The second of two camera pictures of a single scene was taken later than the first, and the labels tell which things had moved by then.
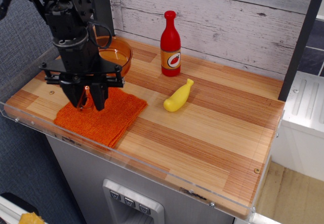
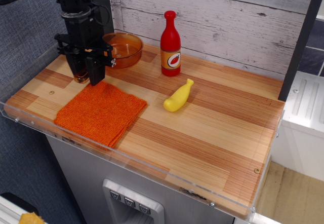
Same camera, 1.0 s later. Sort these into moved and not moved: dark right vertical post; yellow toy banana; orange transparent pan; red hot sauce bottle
Moved: orange transparent pan
Not moved: red hot sauce bottle; yellow toy banana; dark right vertical post
